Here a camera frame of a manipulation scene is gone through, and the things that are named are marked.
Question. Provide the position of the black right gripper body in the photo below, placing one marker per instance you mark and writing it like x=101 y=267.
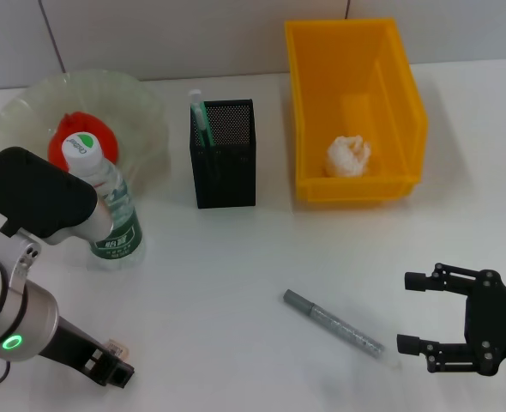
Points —
x=497 y=322

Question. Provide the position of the translucent glass fruit plate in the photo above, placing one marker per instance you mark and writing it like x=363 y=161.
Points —
x=120 y=98

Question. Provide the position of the black mesh pen holder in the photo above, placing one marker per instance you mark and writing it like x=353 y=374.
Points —
x=223 y=180

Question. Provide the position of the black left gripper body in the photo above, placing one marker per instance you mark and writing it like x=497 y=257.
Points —
x=68 y=343

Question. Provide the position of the yellow plastic storage bin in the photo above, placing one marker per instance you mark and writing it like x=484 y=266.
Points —
x=321 y=86

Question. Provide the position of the beige eraser with barcode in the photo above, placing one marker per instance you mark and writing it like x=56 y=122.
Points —
x=118 y=348

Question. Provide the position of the white paper ball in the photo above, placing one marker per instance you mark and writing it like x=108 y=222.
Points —
x=347 y=156

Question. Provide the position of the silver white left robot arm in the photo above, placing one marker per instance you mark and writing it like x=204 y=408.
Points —
x=4 y=309

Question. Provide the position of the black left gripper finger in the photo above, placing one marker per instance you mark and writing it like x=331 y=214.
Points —
x=111 y=369

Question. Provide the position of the grey marker pen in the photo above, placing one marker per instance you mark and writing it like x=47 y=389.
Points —
x=343 y=328

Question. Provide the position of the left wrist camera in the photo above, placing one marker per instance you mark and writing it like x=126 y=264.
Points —
x=34 y=193

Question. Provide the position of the red-orange fruit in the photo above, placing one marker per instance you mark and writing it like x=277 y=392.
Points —
x=107 y=141

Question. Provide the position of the mint green utility knife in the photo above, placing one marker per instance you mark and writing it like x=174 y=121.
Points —
x=199 y=113

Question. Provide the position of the clear water bottle green label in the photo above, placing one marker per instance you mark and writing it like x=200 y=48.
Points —
x=120 y=240

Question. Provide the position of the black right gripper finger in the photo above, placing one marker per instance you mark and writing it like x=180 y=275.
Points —
x=450 y=356
x=441 y=280

